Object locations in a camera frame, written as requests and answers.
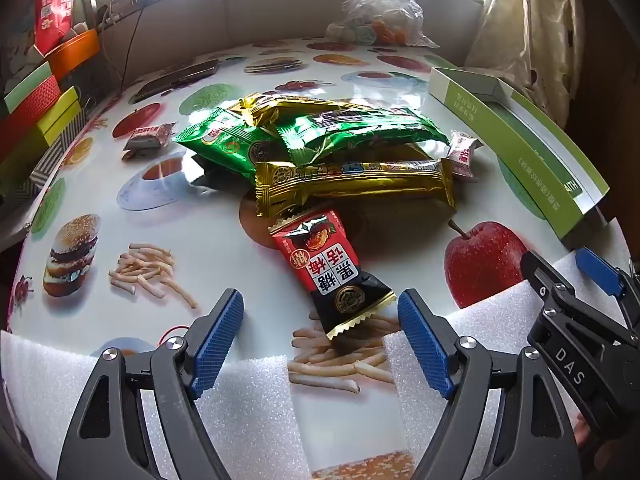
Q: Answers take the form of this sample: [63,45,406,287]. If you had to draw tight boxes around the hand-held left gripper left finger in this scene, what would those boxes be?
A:
[57,287,246,480]

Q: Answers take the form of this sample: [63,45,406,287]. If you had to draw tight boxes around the long gold cartoon snack packet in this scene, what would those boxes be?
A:
[254,157,457,218]

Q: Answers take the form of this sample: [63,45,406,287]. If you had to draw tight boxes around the long plain gold snack packet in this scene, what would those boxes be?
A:
[235,92,401,126]

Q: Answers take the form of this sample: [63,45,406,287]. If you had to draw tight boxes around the yellow-green box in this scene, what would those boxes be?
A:
[37,86,81,146]

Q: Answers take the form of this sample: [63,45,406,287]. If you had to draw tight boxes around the white foam sheet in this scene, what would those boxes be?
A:
[0,330,311,480]
[385,255,640,480]

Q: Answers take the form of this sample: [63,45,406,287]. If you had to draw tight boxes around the black smartphone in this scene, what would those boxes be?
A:
[131,58,221,104]

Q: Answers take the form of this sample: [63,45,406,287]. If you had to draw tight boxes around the beige curtain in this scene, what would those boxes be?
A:
[465,0,601,131]

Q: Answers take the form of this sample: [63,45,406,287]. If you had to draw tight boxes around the red and black candy packet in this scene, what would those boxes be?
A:
[270,209,397,356]

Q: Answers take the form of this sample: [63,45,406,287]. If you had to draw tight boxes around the white and maroon candy packet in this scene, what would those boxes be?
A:
[122,122,177,152]
[446,130,483,181]

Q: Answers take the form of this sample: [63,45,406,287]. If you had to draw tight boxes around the red printed bag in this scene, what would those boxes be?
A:
[34,0,83,56]

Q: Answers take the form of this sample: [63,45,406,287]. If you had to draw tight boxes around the orange box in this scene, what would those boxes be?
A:
[47,28,103,83]

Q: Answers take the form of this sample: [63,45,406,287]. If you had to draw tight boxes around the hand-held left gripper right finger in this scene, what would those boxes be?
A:
[396,288,601,480]

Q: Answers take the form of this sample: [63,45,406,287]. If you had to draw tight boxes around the green and white cardboard box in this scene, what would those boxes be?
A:
[428,66,611,251]

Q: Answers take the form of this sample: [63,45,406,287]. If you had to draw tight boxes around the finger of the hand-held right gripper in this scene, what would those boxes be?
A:
[575,247,640,331]
[520,251,626,343]

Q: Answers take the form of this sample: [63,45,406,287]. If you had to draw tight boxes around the clear plastic bag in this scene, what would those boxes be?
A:
[325,0,441,51]

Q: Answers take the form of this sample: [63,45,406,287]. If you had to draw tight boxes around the green cookie packet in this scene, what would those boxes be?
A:
[172,105,281,183]
[276,110,449,168]

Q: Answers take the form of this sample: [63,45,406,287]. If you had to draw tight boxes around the person's right hand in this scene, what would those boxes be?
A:
[574,410,598,451]

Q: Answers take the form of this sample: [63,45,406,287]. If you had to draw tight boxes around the black cable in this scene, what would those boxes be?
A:
[120,0,156,91]

